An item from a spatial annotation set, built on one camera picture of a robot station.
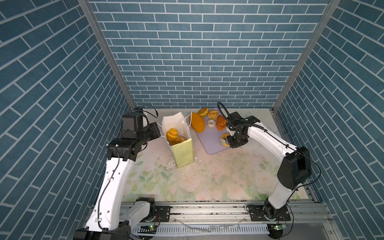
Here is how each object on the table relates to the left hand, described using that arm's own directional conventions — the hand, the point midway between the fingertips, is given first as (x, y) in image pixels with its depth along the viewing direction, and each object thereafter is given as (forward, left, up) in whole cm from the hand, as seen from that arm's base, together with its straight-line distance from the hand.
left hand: (159, 126), depth 70 cm
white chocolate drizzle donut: (+25, -29, -28) cm, 47 cm away
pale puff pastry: (+33, -31, -26) cm, 52 cm away
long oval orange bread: (+28, -19, -31) cm, 46 cm away
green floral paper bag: (-8, -11, -10) cm, 17 cm away
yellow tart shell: (+35, -23, -26) cm, 49 cm away
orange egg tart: (+8, -3, -18) cm, 20 cm away
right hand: (+2, -38, -18) cm, 42 cm away
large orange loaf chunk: (+7, -6, -22) cm, 24 cm away
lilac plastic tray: (+15, -28, -32) cm, 45 cm away
